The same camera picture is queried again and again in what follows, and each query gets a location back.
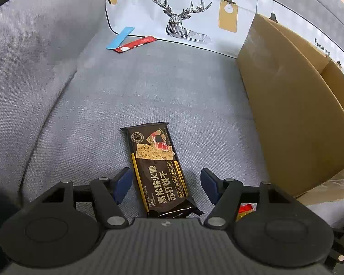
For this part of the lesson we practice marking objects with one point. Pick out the light blue snack stick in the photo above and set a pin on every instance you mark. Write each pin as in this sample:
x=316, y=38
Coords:
x=116, y=42

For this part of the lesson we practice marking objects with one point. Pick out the brown cardboard box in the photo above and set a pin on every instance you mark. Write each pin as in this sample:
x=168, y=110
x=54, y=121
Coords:
x=296, y=94

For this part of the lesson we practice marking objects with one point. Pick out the red yellow snack packet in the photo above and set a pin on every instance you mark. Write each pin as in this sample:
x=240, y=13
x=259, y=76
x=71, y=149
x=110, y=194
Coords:
x=244, y=210

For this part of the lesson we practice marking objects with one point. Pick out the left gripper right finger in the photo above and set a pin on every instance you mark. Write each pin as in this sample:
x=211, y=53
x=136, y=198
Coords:
x=212, y=185

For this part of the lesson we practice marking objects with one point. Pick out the red snack stick packet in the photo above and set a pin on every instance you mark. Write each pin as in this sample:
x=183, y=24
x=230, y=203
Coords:
x=135, y=44

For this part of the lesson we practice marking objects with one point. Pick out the grey deer print sofa cover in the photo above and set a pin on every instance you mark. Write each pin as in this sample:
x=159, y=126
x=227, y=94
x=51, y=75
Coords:
x=64, y=97

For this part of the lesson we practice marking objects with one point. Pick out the black cracker packet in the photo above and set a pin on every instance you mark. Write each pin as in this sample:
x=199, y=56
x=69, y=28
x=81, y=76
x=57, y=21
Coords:
x=162, y=184

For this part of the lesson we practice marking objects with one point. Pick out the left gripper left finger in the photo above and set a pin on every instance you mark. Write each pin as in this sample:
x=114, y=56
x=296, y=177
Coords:
x=121, y=184

